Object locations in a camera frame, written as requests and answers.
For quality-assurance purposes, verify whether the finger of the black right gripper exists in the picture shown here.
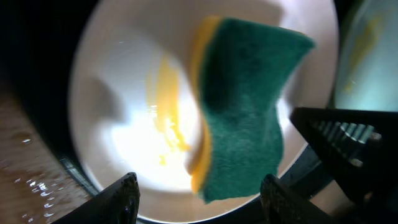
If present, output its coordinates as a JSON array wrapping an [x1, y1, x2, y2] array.
[[290, 107, 397, 203]]

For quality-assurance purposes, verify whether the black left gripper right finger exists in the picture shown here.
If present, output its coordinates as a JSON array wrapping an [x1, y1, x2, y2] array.
[[260, 174, 336, 224]]

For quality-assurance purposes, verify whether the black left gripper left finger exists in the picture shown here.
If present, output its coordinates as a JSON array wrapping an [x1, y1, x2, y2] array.
[[53, 172, 141, 224]]

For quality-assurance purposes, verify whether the green and yellow sponge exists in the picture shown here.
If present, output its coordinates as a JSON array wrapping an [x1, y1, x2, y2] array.
[[191, 16, 315, 203]]

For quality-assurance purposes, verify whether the round black serving tray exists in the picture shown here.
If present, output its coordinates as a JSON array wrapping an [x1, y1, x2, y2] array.
[[0, 0, 333, 224]]

